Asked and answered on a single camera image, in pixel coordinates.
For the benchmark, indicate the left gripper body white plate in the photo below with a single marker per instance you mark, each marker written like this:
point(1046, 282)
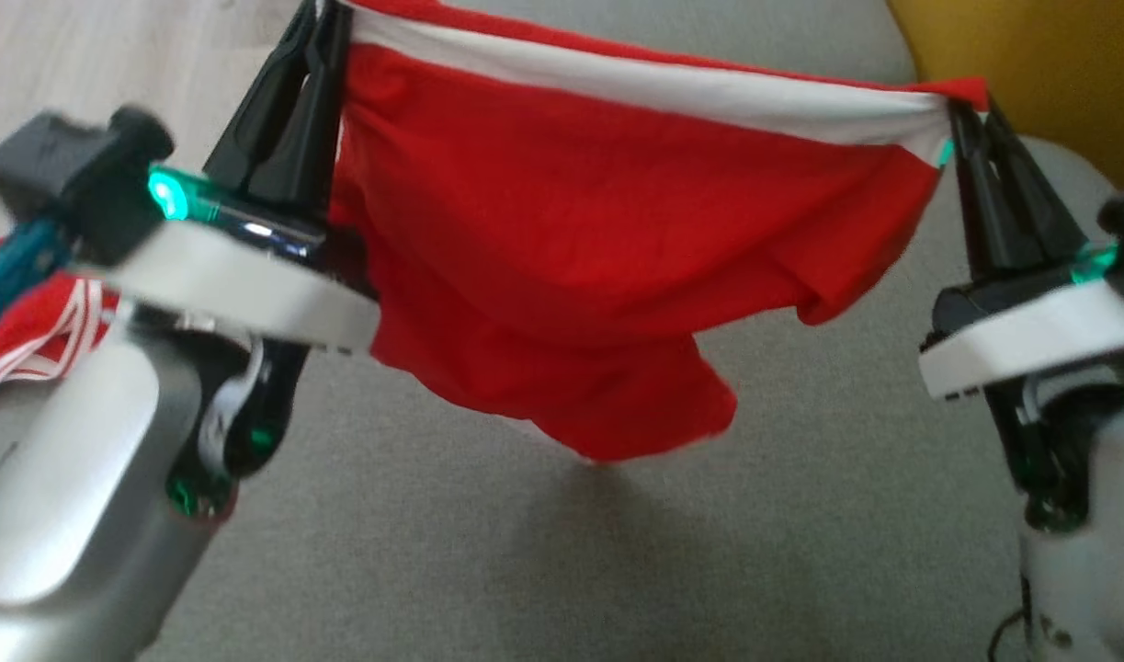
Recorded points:
point(249, 285)

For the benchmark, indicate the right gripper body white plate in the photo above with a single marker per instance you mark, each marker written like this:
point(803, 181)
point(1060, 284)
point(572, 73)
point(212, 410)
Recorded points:
point(1030, 340)

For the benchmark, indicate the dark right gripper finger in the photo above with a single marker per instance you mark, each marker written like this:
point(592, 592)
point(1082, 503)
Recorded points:
point(984, 202)
point(1039, 221)

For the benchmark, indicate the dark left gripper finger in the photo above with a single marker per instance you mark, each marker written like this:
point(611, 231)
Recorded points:
point(309, 138)
point(263, 119)

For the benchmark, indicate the red white sports jersey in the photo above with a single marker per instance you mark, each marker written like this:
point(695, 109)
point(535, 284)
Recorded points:
point(571, 230)

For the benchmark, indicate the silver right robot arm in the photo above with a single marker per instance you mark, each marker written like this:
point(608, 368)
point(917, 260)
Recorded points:
point(1095, 570)

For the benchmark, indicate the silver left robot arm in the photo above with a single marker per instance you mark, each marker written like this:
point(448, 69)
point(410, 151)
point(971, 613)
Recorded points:
point(65, 506)

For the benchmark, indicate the yellow sofa backrest cushion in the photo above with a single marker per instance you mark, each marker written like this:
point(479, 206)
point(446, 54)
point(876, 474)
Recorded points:
point(1058, 55)

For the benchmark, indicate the large grey sofa seat cushion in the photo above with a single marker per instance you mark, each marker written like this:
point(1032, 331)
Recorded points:
point(617, 552)

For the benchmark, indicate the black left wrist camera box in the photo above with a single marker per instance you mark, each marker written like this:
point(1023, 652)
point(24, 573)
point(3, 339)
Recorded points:
point(65, 165)

